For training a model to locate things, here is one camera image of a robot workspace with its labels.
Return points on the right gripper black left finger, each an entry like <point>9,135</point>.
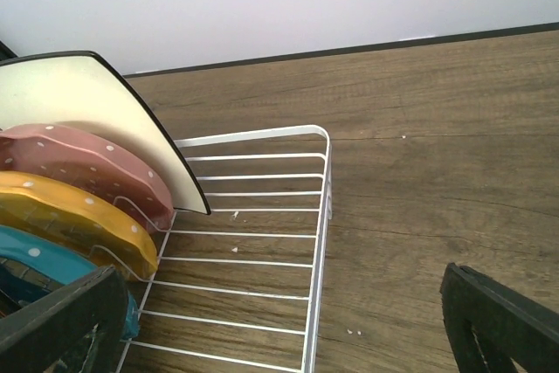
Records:
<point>76,328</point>

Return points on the white wire dish rack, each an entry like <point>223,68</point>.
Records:
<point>240,290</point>

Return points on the pink polka dot plate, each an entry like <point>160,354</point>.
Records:
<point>93,164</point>

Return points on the yellow polka dot plate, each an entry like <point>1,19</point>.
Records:
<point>78,220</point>

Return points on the cream square plate black rim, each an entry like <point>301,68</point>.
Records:
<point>80,89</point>

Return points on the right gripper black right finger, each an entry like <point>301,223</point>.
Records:
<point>492,328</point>

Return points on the blue polka dot plate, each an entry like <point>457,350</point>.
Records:
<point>32,267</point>

